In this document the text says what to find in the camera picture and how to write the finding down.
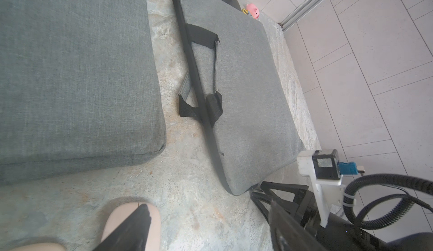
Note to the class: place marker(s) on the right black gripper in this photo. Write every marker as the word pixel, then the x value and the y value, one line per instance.
pixel 297 201

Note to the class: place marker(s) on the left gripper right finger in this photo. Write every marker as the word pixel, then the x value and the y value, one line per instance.
pixel 287 234

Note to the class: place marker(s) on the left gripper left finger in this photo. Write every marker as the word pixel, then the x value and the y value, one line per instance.
pixel 126 229

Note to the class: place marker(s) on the pink computer mouse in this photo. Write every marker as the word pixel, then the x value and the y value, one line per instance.
pixel 154 236
pixel 41 247

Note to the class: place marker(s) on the grey laptop bag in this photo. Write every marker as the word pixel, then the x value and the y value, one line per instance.
pixel 249 129
pixel 79 88

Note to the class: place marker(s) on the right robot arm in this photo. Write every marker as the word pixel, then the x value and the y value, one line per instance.
pixel 351 239

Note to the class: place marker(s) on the pink yellow toy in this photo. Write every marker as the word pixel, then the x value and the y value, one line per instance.
pixel 251 10

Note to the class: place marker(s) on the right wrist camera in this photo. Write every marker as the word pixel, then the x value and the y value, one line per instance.
pixel 326 172

